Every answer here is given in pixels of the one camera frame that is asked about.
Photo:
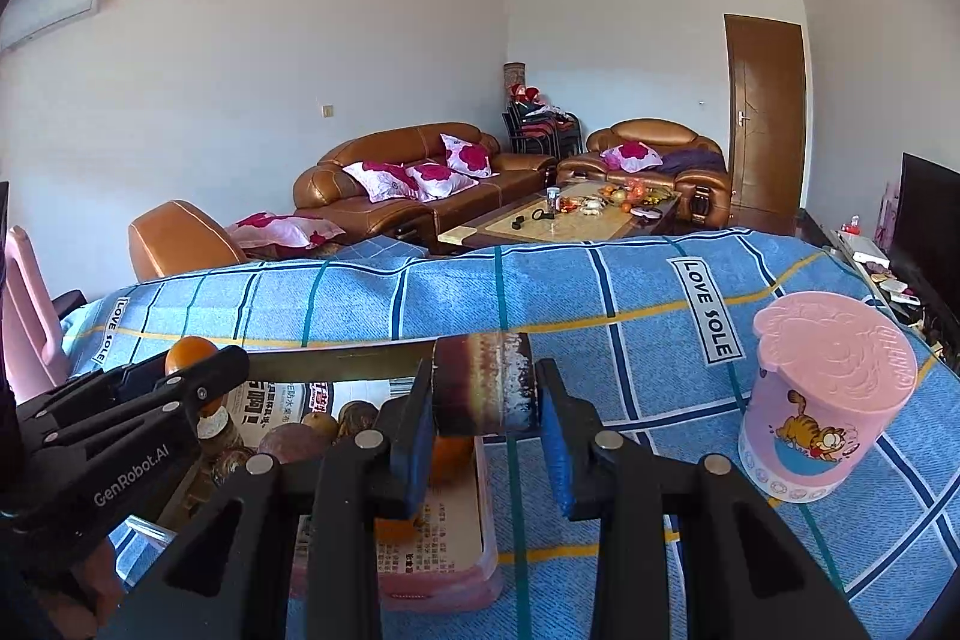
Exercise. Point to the brown white-edged mangosteen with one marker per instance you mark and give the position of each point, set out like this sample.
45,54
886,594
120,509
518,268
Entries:
480,385

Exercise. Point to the brown leather armchair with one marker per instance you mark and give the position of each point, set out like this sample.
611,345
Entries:
180,242
652,132

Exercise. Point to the stack of dark chairs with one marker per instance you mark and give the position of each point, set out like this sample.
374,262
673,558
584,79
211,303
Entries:
540,134

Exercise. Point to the blue checked tablecloth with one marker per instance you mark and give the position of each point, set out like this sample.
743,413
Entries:
637,325

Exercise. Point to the purple passion fruit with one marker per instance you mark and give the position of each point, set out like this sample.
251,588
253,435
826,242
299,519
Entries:
289,449

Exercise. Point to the pink bag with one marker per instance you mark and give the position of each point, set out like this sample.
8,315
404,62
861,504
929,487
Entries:
890,216

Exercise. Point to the pink plastic jug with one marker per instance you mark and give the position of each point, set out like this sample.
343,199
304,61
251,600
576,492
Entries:
30,325

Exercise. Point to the white air conditioner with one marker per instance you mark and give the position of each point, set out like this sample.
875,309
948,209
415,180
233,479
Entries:
52,6

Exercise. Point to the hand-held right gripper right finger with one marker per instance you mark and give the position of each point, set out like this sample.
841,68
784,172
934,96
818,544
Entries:
559,460

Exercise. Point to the brown kiwi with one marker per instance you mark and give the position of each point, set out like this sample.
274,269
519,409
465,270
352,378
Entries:
358,419
232,466

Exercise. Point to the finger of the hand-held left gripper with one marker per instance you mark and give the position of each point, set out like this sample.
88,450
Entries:
112,379
150,411

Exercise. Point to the red plush toy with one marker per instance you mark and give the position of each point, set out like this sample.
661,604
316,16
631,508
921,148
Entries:
526,93

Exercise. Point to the brown leather sofa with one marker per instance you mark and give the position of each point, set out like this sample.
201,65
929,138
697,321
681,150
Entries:
360,149

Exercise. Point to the black television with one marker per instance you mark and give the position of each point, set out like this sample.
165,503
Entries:
926,220

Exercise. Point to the pile of mixed produce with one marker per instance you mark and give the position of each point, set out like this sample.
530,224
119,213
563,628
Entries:
634,194

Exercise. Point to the dark purple cloth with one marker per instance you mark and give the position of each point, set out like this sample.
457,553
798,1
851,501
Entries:
694,162

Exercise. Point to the brown wooden door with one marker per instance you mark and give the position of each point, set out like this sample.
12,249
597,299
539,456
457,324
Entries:
765,108

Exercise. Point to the glass jar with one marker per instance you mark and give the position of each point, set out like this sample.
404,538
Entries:
554,200

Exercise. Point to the tall patterned vase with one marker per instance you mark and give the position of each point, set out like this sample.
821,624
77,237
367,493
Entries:
514,81

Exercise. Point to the pink tin box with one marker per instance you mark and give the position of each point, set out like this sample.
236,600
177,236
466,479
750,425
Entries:
442,535

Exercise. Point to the white and magenta pillow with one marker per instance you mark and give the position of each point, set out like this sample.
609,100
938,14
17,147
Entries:
442,179
469,154
285,230
379,179
634,155

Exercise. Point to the wooden coffee table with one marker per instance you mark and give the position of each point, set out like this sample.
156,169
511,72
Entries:
577,227

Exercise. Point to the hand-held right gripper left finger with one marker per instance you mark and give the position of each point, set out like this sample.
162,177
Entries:
416,467

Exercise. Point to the pink cartoon cup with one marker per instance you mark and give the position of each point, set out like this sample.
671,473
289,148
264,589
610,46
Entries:
825,370

